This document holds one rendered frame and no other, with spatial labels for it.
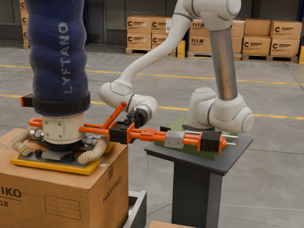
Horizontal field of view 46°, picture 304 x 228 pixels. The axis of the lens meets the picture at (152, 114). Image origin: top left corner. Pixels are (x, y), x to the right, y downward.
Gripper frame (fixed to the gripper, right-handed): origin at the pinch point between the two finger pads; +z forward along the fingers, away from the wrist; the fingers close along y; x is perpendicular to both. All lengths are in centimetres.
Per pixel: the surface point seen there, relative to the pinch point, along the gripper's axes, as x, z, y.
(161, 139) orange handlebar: -15.2, 3.5, -1.0
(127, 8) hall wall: 254, -830, -1
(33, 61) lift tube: 32.5, 9.2, -28.4
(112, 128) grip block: 4.7, 2.1, -2.4
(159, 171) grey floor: 19, -164, 105
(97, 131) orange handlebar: 10.6, 3.1, -1.0
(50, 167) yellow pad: 25.9, 14.3, 11.4
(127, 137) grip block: -1.9, 4.4, -0.5
